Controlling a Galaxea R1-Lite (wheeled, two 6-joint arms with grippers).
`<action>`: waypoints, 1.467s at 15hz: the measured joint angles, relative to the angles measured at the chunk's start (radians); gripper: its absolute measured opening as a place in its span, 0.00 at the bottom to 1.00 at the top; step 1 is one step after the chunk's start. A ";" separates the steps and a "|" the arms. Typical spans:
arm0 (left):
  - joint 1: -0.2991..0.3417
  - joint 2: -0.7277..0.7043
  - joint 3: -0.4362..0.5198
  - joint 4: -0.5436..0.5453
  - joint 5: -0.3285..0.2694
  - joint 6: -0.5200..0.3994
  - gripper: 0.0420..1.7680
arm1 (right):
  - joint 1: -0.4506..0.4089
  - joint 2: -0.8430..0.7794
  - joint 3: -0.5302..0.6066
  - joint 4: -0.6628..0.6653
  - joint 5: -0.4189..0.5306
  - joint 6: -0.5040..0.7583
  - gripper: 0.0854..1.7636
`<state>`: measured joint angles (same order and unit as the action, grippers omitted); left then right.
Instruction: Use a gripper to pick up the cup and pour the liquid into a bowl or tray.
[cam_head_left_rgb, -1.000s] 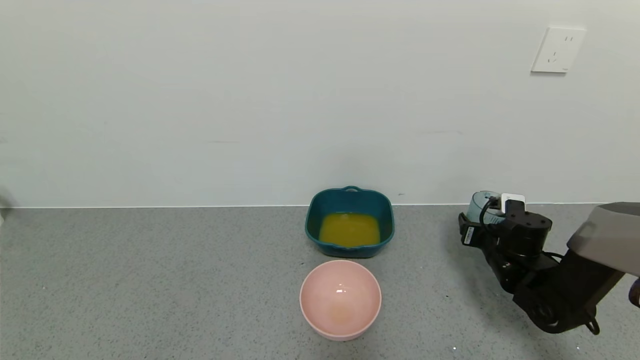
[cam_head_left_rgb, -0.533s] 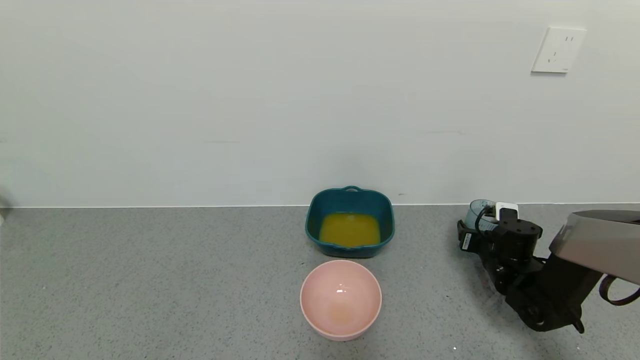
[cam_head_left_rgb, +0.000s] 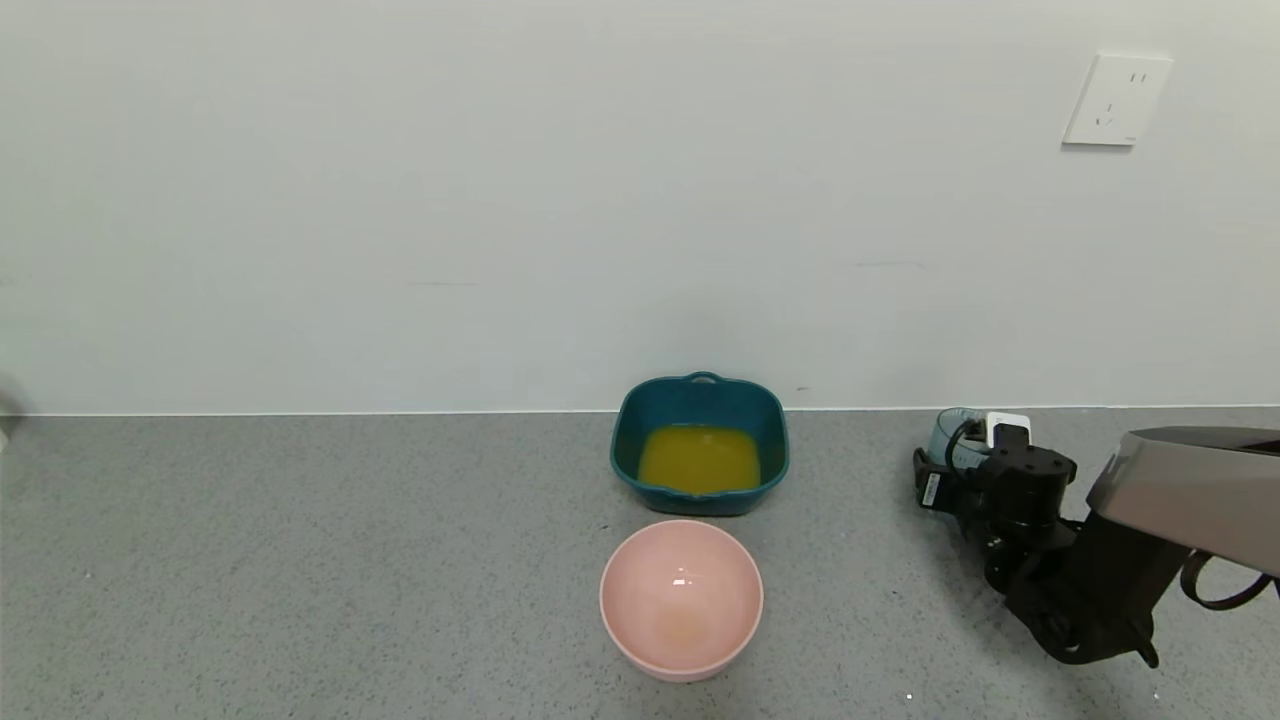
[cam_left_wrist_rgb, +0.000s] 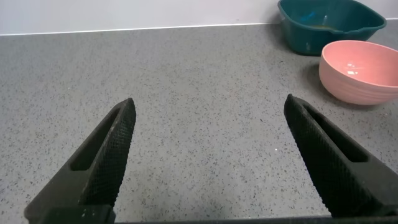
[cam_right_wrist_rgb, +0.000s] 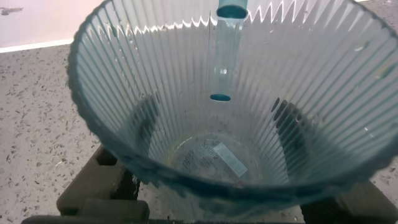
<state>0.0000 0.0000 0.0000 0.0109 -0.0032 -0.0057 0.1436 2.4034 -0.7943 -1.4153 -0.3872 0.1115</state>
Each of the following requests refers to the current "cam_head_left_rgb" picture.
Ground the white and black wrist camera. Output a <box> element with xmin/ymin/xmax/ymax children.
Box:
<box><xmin>985</xmin><ymin>412</ymin><xmax>1033</xmax><ymax>451</ymax></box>

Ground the orange juice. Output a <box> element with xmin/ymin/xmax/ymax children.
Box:
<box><xmin>638</xmin><ymin>425</ymin><xmax>761</xmax><ymax>496</ymax></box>

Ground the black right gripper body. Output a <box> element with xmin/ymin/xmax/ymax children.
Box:
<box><xmin>918</xmin><ymin>463</ymin><xmax>983</xmax><ymax>516</ymax></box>

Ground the thin black camera cable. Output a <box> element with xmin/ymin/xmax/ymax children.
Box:
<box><xmin>945</xmin><ymin>420</ymin><xmax>991</xmax><ymax>471</ymax></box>

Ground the pink round bowl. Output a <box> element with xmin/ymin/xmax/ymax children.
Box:
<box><xmin>600</xmin><ymin>519</ymin><xmax>765</xmax><ymax>683</ymax></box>

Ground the teal square plastic basin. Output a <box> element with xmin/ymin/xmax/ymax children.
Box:
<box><xmin>610</xmin><ymin>372</ymin><xmax>791</xmax><ymax>518</ymax></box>

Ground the white wall power outlet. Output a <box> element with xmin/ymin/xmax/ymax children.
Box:
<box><xmin>1061</xmin><ymin>53</ymin><xmax>1173</xmax><ymax>149</ymax></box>

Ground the dark looped arm cable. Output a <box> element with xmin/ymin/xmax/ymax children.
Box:
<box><xmin>1180</xmin><ymin>548</ymin><xmax>1280</xmax><ymax>611</ymax></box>

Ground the ribbed translucent blue cup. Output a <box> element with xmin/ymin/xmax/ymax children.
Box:
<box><xmin>930</xmin><ymin>407</ymin><xmax>993</xmax><ymax>471</ymax></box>

